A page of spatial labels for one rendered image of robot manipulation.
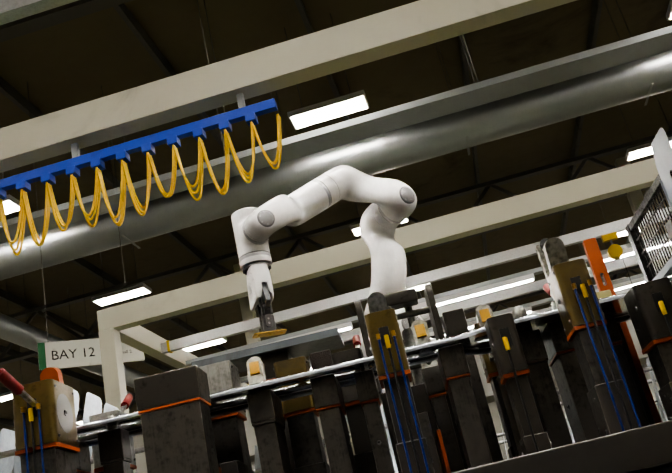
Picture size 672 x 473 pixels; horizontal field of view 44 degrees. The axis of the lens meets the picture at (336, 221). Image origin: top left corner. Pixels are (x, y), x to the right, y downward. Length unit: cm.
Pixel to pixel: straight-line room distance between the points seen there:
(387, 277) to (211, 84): 289
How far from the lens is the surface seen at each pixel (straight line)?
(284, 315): 934
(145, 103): 510
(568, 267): 154
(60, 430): 163
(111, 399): 846
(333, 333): 203
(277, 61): 494
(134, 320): 854
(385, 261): 232
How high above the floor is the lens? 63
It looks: 22 degrees up
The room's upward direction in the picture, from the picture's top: 13 degrees counter-clockwise
